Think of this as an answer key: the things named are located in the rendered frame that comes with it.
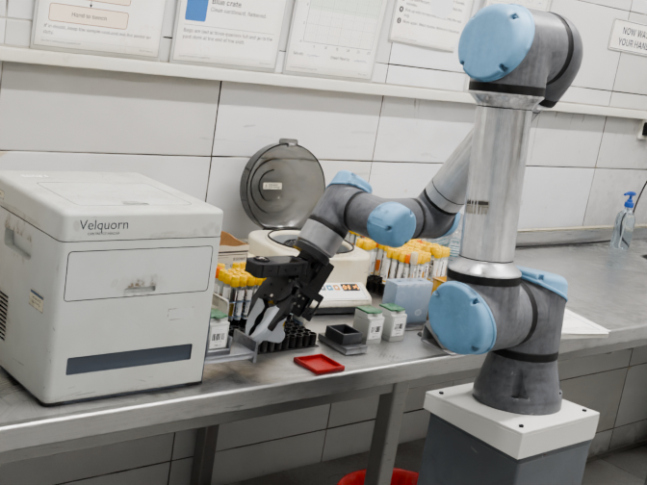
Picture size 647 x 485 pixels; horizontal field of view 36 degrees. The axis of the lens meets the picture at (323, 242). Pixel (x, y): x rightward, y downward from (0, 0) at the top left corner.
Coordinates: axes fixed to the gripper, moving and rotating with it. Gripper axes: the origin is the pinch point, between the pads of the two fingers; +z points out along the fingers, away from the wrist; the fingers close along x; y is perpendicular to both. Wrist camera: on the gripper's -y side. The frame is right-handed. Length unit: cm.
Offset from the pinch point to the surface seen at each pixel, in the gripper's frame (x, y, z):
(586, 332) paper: -10, 79, -42
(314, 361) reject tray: -2.4, 14.7, -3.2
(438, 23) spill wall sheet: 59, 54, -100
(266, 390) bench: -8.5, 1.6, 5.6
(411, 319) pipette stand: 7, 44, -22
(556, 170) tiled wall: 59, 132, -99
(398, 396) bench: -6.1, 36.7, -6.0
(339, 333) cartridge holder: 1.5, 20.8, -10.4
